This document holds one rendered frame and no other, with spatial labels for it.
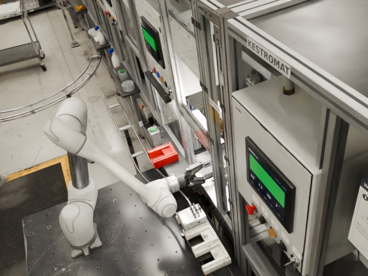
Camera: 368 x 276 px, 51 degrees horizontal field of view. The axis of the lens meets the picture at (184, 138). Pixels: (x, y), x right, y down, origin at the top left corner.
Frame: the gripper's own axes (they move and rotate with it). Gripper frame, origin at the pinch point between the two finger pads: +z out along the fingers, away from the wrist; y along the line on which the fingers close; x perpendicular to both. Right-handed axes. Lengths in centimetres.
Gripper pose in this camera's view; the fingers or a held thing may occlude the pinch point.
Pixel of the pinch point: (211, 168)
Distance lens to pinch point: 210.7
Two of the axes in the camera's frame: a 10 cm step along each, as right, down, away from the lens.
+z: 9.2, -3.3, 2.2
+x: -3.8, -5.5, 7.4
